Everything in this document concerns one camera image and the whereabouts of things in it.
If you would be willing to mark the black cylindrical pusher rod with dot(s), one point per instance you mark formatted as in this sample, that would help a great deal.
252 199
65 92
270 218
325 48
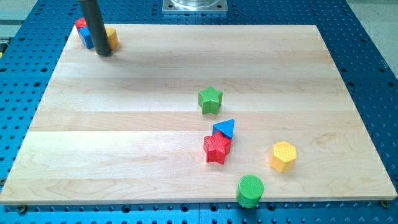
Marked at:
92 14

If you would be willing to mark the blue perforated metal table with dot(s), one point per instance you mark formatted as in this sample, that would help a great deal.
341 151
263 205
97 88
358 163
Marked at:
34 51

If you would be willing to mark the red cylinder block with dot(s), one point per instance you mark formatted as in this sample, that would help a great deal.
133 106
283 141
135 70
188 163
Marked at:
80 23

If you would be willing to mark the yellow block behind rod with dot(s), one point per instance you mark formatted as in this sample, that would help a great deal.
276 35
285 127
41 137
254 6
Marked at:
112 37

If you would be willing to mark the light wooden board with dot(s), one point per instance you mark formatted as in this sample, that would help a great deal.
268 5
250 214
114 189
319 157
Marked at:
128 128

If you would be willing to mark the red star block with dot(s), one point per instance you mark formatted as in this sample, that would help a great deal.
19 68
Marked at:
216 147

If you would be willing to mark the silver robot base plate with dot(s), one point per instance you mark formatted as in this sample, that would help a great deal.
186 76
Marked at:
194 5

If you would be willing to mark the green star block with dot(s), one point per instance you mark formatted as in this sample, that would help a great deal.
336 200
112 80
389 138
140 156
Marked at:
210 100

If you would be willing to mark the blue cube block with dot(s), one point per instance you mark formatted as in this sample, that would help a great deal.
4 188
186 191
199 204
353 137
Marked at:
85 37

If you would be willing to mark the yellow hexagon block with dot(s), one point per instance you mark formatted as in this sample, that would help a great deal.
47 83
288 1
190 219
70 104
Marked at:
283 156

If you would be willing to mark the blue triangle block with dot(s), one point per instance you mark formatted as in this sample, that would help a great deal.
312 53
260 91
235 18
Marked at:
225 127

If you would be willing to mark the green cylinder block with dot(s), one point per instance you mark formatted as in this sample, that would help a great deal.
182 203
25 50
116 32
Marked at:
250 190

